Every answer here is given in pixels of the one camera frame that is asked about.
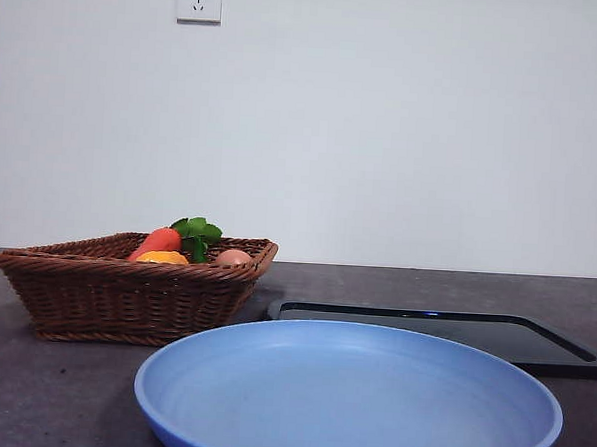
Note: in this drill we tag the yellow corn cob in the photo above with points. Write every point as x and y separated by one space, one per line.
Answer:
162 257

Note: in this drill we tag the blue round plate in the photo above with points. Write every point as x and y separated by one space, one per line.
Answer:
349 401

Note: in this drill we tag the brown wicker basket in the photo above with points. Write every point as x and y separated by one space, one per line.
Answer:
124 299

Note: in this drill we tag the pale brown egg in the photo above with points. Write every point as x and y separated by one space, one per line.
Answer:
232 257

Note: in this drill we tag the orange carrot with green leaves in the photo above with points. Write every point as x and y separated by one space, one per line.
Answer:
160 240

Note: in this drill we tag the black rectangular tray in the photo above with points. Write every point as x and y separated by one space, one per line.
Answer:
547 347

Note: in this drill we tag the white wall socket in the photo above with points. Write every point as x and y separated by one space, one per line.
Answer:
200 0

